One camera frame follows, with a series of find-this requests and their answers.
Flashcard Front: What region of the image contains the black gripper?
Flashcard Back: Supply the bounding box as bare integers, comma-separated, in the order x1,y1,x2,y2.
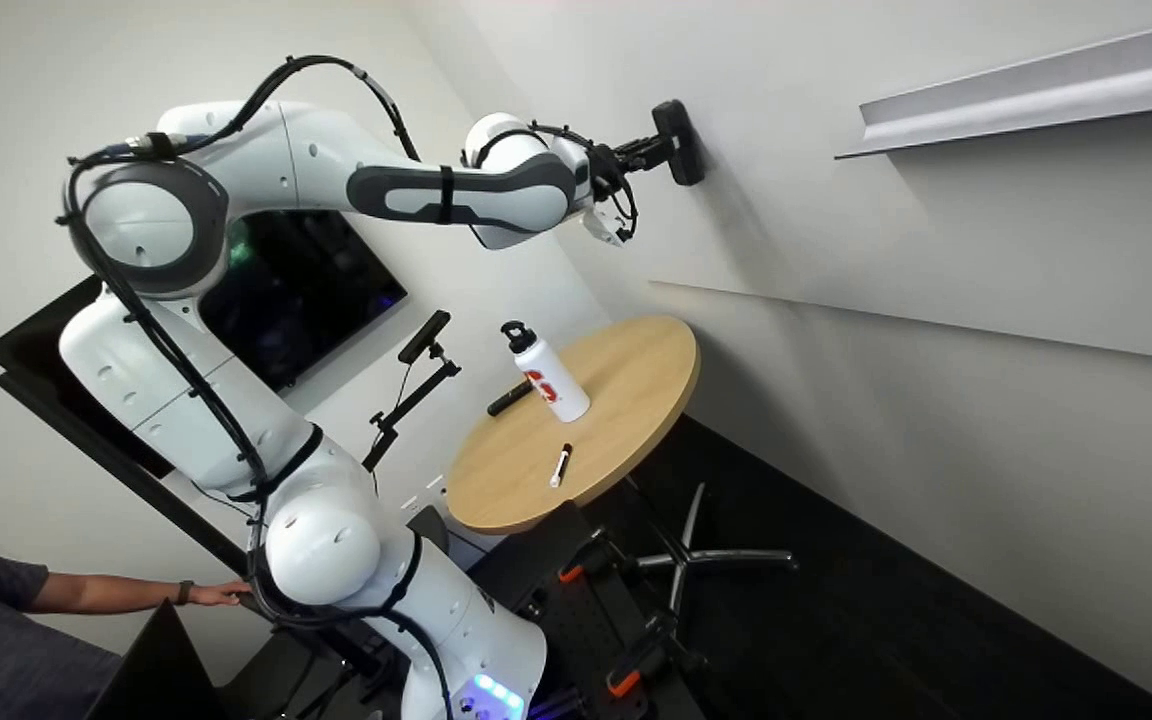
585,126,669,193

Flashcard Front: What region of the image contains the dark grey felt duster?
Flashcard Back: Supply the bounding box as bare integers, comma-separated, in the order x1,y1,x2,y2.
649,95,713,188

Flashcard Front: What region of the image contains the bare person forearm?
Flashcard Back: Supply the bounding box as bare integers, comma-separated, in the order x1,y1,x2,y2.
31,569,191,619

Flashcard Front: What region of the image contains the hand with black wristband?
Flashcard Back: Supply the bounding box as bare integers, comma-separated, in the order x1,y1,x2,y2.
187,574,258,615

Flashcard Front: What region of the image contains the white bottle with black cap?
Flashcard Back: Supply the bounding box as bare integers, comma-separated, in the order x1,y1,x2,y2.
496,314,597,428

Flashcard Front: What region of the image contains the black and white marker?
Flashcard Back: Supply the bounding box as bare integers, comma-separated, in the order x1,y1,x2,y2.
545,438,582,491

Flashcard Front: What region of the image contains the silver whiteboard tray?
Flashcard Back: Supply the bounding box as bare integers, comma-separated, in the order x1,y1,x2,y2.
833,13,1152,165

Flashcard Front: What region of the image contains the silver star table base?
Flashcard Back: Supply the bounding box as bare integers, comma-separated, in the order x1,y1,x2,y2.
631,480,799,654

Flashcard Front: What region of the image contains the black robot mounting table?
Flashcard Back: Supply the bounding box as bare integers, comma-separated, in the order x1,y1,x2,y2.
221,495,713,720

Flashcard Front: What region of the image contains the black angular panel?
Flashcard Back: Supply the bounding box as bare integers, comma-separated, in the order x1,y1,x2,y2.
85,598,230,720

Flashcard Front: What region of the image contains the person in dark grey shirt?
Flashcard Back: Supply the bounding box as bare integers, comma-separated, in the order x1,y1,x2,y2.
0,540,127,720

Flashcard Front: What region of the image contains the black stereo camera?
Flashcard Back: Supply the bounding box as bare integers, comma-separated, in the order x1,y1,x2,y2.
397,308,456,366

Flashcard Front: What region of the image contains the white wall whiteboard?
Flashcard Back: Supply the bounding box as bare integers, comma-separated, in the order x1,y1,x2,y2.
453,0,1152,371

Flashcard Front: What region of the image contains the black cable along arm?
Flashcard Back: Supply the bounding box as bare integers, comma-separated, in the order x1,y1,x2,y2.
59,50,644,720

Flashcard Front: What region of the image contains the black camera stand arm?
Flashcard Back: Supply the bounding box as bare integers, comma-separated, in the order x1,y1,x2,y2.
357,351,463,480

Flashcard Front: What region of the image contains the large black wall screen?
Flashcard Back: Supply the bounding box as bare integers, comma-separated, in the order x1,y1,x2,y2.
0,208,411,470

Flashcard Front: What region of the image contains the black clamp with orange handle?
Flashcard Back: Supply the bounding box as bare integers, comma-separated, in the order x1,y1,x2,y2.
554,530,649,593
599,613,709,703

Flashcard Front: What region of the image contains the black long rail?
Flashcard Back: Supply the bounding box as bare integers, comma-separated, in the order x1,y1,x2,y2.
0,365,399,675

